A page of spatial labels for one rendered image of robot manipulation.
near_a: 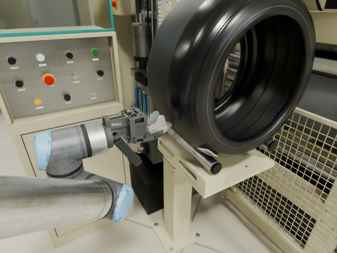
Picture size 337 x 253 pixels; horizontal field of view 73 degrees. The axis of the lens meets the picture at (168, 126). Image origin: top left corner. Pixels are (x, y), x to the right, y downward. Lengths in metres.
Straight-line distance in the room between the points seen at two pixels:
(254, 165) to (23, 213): 0.83
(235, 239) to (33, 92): 1.49
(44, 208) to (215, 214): 1.56
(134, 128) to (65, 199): 0.27
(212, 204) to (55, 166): 1.48
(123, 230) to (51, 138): 1.26
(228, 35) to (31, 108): 0.98
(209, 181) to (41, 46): 0.92
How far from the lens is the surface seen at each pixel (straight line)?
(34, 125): 1.26
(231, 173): 0.93
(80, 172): 0.65
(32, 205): 0.38
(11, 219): 0.37
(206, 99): 0.60
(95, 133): 0.59
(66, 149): 0.59
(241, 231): 1.80
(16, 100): 1.26
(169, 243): 1.66
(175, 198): 1.38
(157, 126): 0.67
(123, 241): 1.71
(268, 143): 0.96
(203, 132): 0.65
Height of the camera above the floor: 1.39
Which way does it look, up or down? 28 degrees down
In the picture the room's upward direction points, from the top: straight up
